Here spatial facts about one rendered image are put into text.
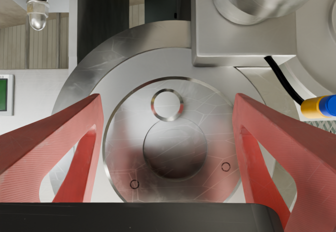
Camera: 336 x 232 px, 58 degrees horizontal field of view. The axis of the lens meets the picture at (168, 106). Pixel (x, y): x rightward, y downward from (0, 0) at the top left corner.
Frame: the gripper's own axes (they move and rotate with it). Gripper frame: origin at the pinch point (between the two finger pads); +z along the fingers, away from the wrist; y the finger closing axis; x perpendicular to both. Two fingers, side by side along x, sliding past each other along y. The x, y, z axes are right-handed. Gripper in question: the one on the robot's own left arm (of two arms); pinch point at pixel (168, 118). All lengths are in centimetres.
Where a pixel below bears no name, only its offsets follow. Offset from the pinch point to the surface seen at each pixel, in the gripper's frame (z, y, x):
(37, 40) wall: 326, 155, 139
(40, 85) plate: 33.7, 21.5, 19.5
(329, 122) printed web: 16.9, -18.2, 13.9
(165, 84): 3.5, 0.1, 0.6
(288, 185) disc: 1.5, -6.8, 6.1
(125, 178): 0.5, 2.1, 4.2
